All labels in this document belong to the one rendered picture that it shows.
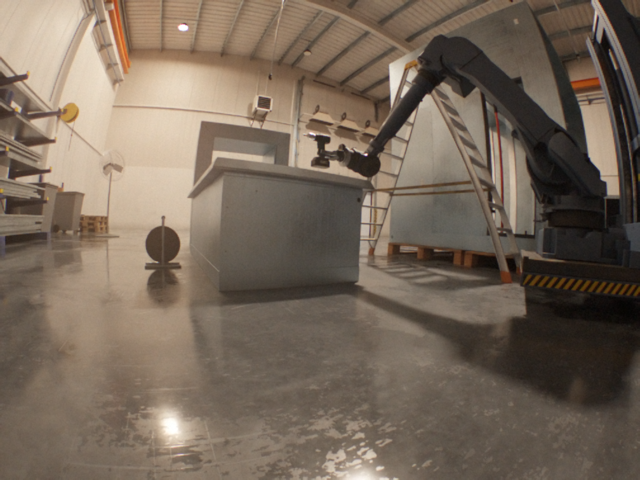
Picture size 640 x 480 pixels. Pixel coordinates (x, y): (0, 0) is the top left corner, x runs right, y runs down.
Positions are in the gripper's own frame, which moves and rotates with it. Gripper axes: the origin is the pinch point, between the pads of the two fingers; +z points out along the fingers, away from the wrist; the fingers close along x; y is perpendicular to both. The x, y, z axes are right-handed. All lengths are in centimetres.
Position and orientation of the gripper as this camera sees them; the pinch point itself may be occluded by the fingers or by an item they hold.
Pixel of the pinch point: (321, 152)
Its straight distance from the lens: 182.2
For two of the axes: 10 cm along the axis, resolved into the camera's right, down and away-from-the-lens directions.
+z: -8.8, -0.2, -4.8
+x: -4.8, -0.7, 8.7
